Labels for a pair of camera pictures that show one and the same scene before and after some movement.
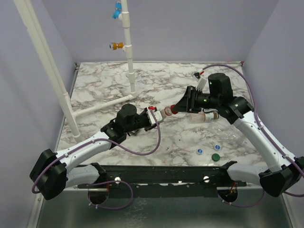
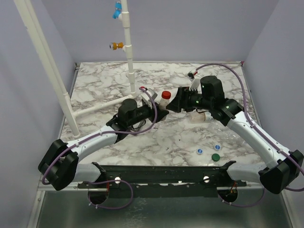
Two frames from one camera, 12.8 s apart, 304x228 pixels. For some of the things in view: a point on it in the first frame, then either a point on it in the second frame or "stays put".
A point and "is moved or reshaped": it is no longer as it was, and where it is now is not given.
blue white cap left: [199, 151] stays put
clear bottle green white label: [201, 117] stays put
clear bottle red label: [166, 111] is moved or reshaped
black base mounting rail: [166, 181] stays put
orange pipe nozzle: [115, 45] stays put
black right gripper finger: [187, 103] -> [175, 105]
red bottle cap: [174, 109] is moved or reshaped
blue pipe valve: [118, 9] stays put
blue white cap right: [217, 147] stays put
